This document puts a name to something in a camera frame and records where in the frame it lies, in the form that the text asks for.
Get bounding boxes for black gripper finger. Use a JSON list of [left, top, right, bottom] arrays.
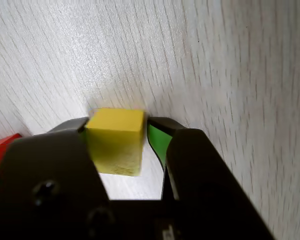
[[147, 116, 277, 240], [0, 116, 116, 240]]

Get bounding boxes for yellow wooden cube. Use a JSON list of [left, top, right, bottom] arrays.
[[85, 107, 146, 177]]

